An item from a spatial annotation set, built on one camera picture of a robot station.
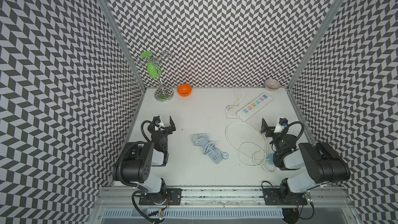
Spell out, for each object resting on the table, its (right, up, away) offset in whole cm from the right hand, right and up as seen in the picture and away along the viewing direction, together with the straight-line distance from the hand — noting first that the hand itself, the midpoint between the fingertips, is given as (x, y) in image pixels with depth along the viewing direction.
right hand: (270, 120), depth 88 cm
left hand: (-62, +1, +2) cm, 62 cm away
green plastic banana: (-73, +32, +17) cm, 82 cm away
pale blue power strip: (-32, -18, -5) cm, 37 cm away
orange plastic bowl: (-53, +19, +24) cm, 61 cm away
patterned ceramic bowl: (+13, +23, +28) cm, 38 cm away
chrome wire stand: (-71, +17, +31) cm, 80 cm away
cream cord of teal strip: (-10, -15, +3) cm, 18 cm away
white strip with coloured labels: (-9, +4, +14) cm, 17 cm away
